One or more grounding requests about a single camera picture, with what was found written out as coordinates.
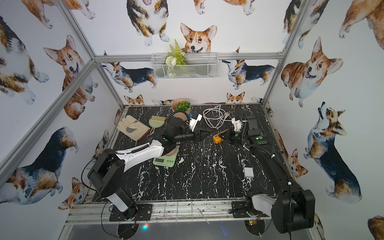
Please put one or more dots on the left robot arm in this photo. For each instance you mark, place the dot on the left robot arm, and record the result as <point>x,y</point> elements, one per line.
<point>106,173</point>

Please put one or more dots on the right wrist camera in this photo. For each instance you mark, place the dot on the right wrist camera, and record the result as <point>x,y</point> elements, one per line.
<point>237,124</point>

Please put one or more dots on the pink pot with green plant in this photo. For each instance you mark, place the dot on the pink pot with green plant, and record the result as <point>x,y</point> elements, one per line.
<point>181,105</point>

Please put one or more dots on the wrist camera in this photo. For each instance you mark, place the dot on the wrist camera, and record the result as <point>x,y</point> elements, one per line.
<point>237,124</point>
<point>194,119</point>

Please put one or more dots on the artificial fern with flower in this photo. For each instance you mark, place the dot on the artificial fern with flower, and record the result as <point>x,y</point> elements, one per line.
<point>176,56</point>

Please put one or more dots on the beige work glove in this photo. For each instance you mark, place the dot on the beige work glove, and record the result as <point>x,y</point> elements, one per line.
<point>133,128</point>

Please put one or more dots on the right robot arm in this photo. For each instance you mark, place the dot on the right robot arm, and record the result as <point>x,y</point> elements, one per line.
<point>292,208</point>

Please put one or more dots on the green hand brush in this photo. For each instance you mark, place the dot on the green hand brush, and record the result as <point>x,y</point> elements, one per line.
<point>156,122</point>

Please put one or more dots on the white USB charger adapter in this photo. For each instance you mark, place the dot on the white USB charger adapter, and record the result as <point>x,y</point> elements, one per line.
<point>248,173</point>

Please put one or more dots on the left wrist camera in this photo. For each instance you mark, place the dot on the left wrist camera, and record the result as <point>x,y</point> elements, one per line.
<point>194,119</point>

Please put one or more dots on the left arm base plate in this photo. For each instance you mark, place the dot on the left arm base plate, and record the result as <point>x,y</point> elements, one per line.
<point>140,212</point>

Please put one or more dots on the white wire wall basket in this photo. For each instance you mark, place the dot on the white wire wall basket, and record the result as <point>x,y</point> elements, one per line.
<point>189,66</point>

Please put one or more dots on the pink square bowl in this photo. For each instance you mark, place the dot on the pink square bowl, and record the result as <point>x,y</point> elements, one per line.
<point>174,150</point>

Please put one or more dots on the green electronic scale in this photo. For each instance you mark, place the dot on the green electronic scale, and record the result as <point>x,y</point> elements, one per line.
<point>165,161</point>

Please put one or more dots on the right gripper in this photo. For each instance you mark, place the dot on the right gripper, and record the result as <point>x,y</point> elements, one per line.
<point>228,134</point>

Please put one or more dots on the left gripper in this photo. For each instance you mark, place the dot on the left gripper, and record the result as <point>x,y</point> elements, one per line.
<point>194,135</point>

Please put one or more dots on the orange power strip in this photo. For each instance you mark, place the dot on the orange power strip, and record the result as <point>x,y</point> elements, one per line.
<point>218,137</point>

